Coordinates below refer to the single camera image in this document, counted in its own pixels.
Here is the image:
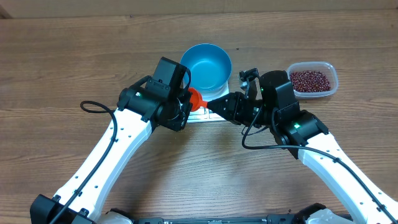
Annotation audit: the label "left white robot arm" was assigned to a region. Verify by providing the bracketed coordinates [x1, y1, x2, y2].
[30, 76, 192, 223]

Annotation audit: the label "red measuring scoop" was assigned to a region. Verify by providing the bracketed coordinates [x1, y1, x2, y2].
[188, 87, 208, 112]

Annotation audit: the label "red adzuki beans in container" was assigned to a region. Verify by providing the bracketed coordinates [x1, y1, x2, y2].
[290, 70, 331, 93]

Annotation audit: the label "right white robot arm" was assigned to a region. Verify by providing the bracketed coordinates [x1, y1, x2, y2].
[207, 69, 397, 223]

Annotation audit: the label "teal plastic bowl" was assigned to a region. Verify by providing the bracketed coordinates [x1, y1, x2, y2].
[180, 44, 232, 91]

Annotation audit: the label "clear plastic food container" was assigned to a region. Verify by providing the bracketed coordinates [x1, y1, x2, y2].
[287, 62, 339, 99]

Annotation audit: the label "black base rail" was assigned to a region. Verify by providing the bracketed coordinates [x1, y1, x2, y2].
[77, 213, 354, 224]

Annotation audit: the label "white digital kitchen scale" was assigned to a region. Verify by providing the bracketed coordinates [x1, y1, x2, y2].
[187, 82, 229, 123]

